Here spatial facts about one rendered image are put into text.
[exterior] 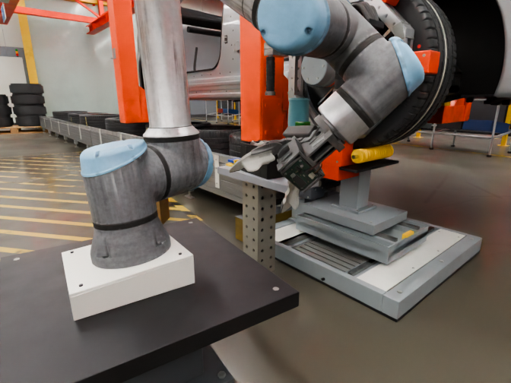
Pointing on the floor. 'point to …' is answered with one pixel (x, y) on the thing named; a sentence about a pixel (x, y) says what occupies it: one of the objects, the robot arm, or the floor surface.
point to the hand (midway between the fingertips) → (255, 191)
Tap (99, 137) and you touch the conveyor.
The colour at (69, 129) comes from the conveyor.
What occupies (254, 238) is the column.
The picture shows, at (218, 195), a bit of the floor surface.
